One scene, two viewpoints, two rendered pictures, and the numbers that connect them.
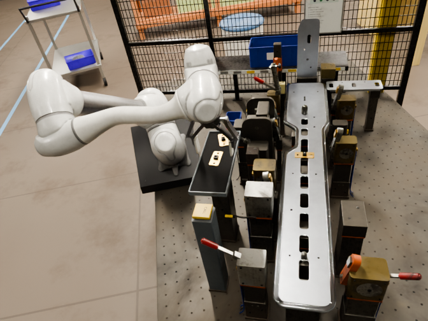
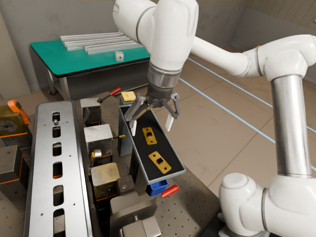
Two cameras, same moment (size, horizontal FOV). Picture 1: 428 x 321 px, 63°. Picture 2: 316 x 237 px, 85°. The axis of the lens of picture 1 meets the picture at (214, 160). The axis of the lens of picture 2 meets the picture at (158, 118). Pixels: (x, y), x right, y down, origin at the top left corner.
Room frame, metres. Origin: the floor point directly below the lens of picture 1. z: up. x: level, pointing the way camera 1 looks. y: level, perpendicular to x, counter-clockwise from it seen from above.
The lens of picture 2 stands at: (1.36, -0.34, 1.66)
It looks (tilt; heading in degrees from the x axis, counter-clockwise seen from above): 42 degrees down; 129
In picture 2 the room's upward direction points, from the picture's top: 14 degrees clockwise
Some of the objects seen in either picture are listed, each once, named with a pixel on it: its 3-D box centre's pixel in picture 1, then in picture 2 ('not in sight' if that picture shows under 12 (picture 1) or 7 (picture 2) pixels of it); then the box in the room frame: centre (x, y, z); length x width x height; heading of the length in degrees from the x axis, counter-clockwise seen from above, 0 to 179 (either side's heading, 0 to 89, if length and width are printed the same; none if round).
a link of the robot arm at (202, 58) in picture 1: (200, 71); (169, 30); (1.05, -0.01, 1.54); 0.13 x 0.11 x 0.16; 179
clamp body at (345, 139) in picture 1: (345, 169); not in sight; (1.17, -0.60, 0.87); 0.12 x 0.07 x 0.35; 72
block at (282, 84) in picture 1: (281, 110); not in sight; (1.73, -0.45, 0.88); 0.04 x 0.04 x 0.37; 72
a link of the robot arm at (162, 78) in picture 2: not in sight; (163, 73); (1.06, -0.01, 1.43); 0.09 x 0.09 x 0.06
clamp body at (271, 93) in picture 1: (271, 120); not in sight; (1.67, -0.37, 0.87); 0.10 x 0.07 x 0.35; 72
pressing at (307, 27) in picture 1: (307, 49); not in sight; (1.86, -0.63, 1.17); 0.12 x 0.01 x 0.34; 72
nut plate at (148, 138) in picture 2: (216, 157); (149, 134); (1.06, -0.01, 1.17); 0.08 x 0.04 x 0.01; 158
